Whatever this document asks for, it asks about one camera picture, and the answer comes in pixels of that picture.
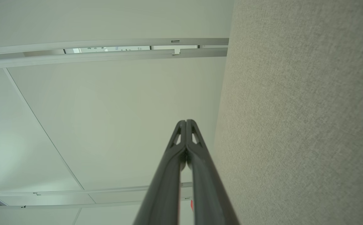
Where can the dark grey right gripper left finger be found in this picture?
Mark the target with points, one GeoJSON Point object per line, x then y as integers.
{"type": "Point", "coordinates": [164, 187]}

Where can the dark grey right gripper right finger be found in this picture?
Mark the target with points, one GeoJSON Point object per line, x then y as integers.
{"type": "Point", "coordinates": [209, 193]}

